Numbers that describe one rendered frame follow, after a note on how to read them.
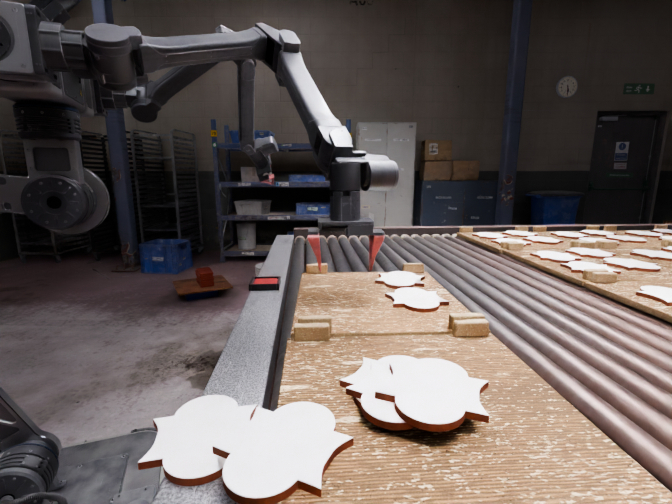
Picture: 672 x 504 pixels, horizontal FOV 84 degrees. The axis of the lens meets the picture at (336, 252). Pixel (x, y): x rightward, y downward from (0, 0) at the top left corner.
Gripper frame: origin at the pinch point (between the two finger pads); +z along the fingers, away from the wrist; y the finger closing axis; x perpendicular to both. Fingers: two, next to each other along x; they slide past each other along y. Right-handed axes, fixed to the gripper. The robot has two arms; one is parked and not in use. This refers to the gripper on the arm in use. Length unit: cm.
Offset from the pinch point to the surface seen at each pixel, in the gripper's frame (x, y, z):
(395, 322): 6.1, -8.8, 9.3
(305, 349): 16.4, 7.4, 9.1
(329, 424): 35.8, 4.1, 8.1
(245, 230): -465, 112, 61
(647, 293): -6, -67, 9
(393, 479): 42.3, -1.4, 9.1
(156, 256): -387, 206, 79
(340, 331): 9.8, 1.6, 9.2
